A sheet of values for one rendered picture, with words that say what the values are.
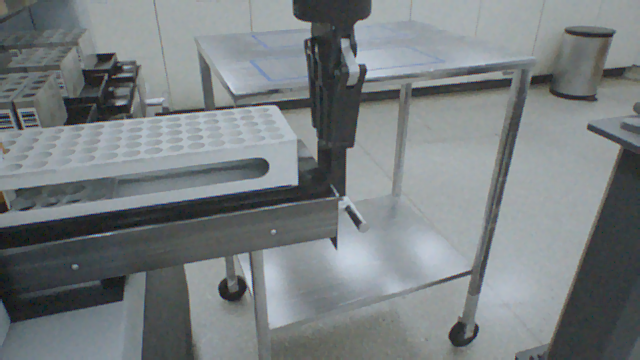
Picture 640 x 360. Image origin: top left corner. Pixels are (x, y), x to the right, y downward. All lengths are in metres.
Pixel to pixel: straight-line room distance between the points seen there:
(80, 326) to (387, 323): 1.09
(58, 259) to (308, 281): 0.76
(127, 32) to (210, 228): 2.39
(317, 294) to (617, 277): 0.64
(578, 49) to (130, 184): 3.30
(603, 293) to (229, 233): 0.91
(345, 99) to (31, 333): 0.34
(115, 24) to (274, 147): 2.39
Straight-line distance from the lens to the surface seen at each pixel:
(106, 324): 0.45
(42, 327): 0.47
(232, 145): 0.42
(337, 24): 0.42
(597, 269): 1.16
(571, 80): 3.61
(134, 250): 0.44
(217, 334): 1.42
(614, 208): 1.09
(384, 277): 1.15
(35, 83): 0.64
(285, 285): 1.12
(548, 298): 1.66
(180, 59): 2.79
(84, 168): 0.42
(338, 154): 0.48
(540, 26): 3.71
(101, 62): 0.96
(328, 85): 0.45
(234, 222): 0.43
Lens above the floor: 1.04
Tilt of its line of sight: 29 degrees down
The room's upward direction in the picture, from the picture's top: straight up
